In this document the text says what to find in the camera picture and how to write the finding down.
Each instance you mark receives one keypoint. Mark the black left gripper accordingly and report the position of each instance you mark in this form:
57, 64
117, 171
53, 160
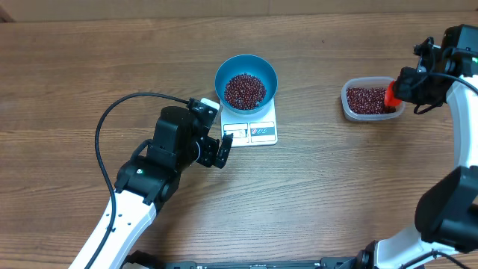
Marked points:
207, 157

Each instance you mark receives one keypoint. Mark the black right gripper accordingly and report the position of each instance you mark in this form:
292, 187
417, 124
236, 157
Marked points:
403, 93

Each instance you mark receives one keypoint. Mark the red scoop with blue handle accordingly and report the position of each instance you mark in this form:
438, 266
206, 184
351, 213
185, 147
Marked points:
390, 100

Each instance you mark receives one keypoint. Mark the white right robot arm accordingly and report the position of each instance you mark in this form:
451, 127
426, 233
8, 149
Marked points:
446, 216

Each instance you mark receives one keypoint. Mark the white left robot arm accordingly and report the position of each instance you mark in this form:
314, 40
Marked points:
150, 177

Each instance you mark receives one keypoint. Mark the white digital kitchen scale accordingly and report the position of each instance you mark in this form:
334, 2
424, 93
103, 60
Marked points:
258, 129

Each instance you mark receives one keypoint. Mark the red beans in bowl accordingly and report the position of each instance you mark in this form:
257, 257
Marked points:
244, 92

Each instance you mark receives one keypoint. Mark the blue metal bowl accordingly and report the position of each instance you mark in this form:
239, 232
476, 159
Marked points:
252, 65

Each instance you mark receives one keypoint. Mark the clear plastic bean container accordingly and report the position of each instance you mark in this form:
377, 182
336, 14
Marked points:
368, 82

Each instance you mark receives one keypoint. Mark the red beans in container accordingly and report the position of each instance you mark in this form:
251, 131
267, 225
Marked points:
368, 100

